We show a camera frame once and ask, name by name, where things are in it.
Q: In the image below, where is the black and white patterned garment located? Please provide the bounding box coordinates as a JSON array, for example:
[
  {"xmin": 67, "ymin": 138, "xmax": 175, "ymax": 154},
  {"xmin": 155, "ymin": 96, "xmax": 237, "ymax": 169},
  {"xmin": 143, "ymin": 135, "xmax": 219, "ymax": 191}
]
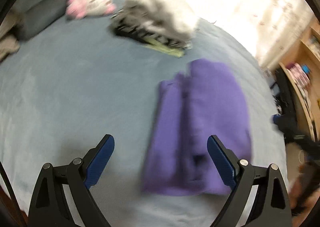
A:
[{"xmin": 111, "ymin": 9, "xmax": 193, "ymax": 50}]

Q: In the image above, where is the purple hoodie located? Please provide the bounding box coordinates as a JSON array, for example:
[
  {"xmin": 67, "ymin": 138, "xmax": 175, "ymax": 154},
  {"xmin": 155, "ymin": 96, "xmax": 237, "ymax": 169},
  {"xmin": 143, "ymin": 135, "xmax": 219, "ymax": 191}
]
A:
[{"xmin": 142, "ymin": 59, "xmax": 252, "ymax": 196}]

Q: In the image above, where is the white folded garment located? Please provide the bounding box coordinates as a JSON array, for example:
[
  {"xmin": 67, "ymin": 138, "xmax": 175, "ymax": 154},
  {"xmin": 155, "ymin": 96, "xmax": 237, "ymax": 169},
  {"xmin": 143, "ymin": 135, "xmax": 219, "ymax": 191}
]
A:
[{"xmin": 123, "ymin": 0, "xmax": 199, "ymax": 42}]

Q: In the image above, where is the light blue bed blanket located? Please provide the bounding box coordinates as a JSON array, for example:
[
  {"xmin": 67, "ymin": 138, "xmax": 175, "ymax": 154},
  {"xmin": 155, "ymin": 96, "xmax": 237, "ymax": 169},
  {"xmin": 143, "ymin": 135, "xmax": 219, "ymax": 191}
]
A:
[{"xmin": 0, "ymin": 0, "xmax": 290, "ymax": 227}]

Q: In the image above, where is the grey blue pillow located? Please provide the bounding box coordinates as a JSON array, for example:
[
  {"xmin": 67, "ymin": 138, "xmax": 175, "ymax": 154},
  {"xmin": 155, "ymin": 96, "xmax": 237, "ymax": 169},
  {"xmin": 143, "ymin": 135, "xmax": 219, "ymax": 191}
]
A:
[{"xmin": 16, "ymin": 0, "xmax": 67, "ymax": 41}]

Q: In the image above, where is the pink plush toy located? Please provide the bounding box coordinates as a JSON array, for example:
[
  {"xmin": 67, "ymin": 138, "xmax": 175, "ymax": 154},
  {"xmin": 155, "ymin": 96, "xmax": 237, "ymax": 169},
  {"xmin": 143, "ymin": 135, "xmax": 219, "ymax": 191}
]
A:
[{"xmin": 65, "ymin": 0, "xmax": 116, "ymax": 19}]

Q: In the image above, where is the yellow green garment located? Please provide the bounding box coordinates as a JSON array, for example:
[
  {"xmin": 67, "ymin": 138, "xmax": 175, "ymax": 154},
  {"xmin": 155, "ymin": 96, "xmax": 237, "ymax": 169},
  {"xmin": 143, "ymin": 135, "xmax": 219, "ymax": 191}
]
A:
[{"xmin": 144, "ymin": 43, "xmax": 184, "ymax": 58}]

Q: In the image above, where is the wooden shelf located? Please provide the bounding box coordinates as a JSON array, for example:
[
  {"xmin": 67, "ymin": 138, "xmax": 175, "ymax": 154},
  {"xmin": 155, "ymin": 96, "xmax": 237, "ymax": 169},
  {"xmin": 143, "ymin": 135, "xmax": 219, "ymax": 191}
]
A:
[{"xmin": 279, "ymin": 18, "xmax": 319, "ymax": 141}]

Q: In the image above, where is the black bag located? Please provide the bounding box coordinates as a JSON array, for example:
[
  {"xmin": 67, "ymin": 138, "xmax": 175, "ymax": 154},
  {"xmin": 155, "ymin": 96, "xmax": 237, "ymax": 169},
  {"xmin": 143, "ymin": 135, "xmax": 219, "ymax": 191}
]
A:
[{"xmin": 272, "ymin": 68, "xmax": 310, "ymax": 144}]

